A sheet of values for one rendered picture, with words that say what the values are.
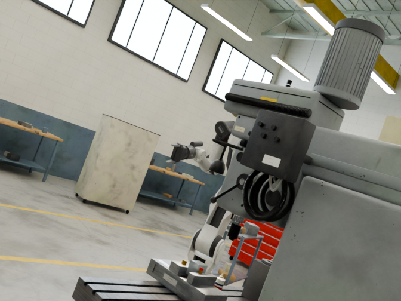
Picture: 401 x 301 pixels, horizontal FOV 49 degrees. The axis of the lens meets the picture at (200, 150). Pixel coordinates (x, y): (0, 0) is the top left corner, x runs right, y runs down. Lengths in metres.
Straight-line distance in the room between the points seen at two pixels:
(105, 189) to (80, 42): 3.33
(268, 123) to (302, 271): 0.51
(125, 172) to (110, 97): 2.59
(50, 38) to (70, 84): 1.01
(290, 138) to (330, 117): 0.44
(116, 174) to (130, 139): 0.69
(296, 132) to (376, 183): 0.33
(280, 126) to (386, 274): 0.56
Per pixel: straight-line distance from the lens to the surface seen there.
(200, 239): 2.70
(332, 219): 1.49
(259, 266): 2.20
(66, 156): 9.97
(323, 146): 1.70
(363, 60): 1.84
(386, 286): 1.42
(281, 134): 1.49
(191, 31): 11.32
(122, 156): 8.04
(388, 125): 3.68
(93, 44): 9.89
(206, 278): 1.88
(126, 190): 8.24
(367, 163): 1.62
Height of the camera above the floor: 1.49
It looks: 1 degrees up
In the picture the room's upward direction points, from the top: 20 degrees clockwise
